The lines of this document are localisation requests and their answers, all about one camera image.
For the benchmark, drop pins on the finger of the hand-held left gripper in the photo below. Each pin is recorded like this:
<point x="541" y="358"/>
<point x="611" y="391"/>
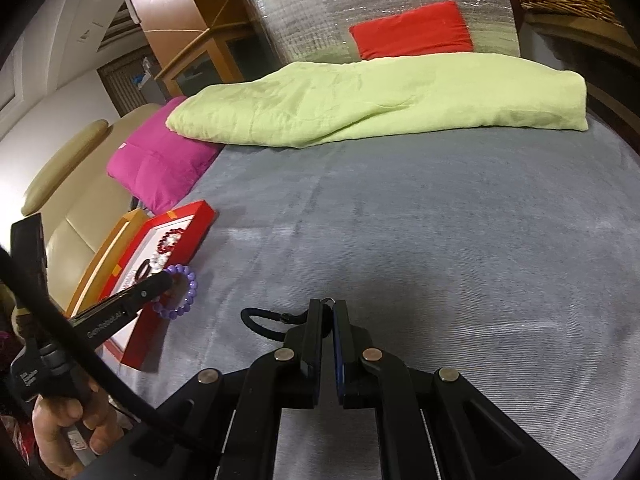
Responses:
<point x="130" y="305"/>

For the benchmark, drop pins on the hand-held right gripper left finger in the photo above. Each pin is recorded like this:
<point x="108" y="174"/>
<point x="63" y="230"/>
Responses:
<point x="316" y="355"/>

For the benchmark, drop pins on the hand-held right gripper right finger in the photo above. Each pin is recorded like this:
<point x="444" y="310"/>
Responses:
<point x="339" y="360"/>

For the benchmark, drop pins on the red jewelry box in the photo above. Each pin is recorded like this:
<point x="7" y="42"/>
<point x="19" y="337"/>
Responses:
<point x="197" y="220"/>

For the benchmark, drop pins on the person's left hand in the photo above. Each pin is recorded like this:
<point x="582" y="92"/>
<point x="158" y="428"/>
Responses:
<point x="65" y="435"/>

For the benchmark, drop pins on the orange box lid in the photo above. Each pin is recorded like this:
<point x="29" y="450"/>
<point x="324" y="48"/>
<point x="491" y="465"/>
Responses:
<point x="112" y="245"/>

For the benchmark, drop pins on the beige sofa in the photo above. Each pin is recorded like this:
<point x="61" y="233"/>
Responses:
<point x="75" y="200"/>

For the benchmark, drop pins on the pink pillow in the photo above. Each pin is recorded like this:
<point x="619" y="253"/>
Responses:
<point x="160" y="160"/>

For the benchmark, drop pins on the grey bed blanket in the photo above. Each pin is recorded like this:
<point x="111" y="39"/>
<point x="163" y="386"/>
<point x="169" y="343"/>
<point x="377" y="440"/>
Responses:
<point x="425" y="235"/>

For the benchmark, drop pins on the window blind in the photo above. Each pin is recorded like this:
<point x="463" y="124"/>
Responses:
<point x="127" y="80"/>

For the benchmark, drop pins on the light green blanket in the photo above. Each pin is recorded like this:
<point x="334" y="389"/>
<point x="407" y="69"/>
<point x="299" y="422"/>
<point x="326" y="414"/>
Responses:
<point x="375" y="100"/>

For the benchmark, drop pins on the wooden cabinet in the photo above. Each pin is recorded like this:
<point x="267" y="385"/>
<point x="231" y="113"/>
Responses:
<point x="175" y="10"/>

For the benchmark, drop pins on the red pillow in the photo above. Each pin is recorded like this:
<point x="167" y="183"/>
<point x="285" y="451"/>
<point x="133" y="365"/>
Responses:
<point x="415" y="30"/>

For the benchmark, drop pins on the wooden bed frame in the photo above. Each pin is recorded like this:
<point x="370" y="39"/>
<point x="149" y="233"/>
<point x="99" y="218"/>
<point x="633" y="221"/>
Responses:
<point x="590" y="55"/>

